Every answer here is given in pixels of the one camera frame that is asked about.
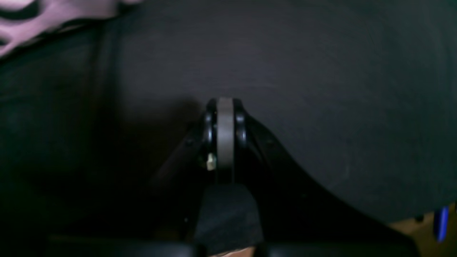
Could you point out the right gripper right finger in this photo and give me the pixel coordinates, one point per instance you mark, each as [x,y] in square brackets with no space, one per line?
[299,217]

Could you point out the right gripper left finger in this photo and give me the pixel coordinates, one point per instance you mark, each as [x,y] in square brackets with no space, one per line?
[205,158]

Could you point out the pink T-shirt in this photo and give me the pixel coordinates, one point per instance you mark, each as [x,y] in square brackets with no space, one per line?
[24,22]

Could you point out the black table cloth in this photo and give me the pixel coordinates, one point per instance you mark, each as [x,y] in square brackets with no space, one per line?
[361,93]

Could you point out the red black right clamp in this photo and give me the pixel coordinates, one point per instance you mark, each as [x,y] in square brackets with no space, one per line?
[440,222]

